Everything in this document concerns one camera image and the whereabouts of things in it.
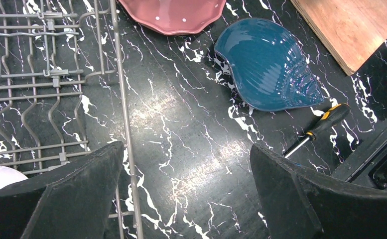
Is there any grey wire dish rack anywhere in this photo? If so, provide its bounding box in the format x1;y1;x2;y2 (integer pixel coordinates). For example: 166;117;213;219
0;0;144;239

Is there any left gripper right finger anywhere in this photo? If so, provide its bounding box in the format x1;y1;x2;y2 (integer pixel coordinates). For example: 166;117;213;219
250;144;387;239

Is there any black yellow screwdriver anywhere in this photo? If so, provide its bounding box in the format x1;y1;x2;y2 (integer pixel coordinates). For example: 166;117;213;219
283;103;350;158

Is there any pink dotted plate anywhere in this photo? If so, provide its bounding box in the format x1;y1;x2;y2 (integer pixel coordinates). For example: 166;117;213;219
119;0;226;35

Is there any wooden board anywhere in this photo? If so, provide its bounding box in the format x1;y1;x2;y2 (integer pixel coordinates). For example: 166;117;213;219
292;0;387;76

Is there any blue leaf-shaped plate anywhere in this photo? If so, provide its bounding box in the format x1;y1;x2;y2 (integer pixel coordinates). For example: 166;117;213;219
214;18;324;112

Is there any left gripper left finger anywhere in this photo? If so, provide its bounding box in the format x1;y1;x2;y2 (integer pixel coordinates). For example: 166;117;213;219
0;141;125;239

